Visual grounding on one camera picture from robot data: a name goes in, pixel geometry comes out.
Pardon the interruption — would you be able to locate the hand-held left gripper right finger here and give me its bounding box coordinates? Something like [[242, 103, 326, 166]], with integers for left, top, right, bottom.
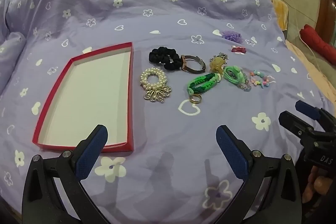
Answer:
[[216, 125, 306, 224]]

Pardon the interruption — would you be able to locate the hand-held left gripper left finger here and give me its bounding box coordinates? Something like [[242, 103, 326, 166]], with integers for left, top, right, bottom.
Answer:
[[21, 124, 109, 224]]

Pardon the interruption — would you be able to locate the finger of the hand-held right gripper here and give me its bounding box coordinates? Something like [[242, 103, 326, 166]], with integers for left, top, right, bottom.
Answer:
[[278, 111, 317, 136], [295, 100, 328, 122]]

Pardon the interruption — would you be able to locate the iridescent chain bracelet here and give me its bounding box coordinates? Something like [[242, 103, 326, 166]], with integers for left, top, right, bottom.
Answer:
[[236, 72, 252, 92]]

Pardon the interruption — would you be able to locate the colourful bead bracelet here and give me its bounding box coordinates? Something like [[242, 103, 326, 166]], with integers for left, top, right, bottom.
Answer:
[[249, 70, 276, 89]]

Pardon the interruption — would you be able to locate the red shallow box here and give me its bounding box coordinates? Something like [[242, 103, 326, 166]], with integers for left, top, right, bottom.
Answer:
[[32, 42, 135, 153]]

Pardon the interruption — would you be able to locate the light green hair tie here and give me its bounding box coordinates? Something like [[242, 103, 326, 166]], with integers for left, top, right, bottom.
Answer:
[[223, 65, 246, 83]]

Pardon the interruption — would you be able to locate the green braided bracelet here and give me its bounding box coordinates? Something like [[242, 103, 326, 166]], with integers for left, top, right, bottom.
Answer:
[[187, 72, 222, 96]]

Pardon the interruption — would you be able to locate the pink hair clip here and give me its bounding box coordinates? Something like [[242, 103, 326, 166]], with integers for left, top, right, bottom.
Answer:
[[231, 46, 248, 55]]

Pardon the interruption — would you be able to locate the yellow hair claw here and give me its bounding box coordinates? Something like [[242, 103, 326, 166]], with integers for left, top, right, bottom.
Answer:
[[209, 56, 226, 75]]

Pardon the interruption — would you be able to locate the black scrunchie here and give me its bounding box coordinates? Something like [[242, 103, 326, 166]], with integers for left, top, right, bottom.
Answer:
[[149, 47, 183, 70]]

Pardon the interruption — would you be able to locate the person's right hand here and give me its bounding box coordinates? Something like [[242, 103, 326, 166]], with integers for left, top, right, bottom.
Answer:
[[306, 166, 333, 205]]

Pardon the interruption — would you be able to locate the red cushion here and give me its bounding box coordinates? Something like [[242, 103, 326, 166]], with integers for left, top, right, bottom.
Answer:
[[300, 25, 336, 65]]

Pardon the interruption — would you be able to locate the brown wooden furniture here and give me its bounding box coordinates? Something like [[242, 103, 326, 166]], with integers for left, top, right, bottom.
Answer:
[[319, 0, 336, 41]]

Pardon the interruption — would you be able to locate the purple flower print bedsheet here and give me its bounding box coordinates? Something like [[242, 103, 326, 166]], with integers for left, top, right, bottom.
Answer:
[[0, 0, 326, 224]]

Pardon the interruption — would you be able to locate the pearl bracelet with silver ornament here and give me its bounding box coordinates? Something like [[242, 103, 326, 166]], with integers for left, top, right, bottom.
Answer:
[[140, 68, 173, 103]]

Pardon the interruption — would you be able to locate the silver chain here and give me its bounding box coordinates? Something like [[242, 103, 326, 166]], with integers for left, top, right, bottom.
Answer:
[[210, 52, 229, 62]]

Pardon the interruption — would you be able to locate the purple flower hair tie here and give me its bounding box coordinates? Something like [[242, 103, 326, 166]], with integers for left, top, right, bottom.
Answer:
[[221, 30, 243, 43]]

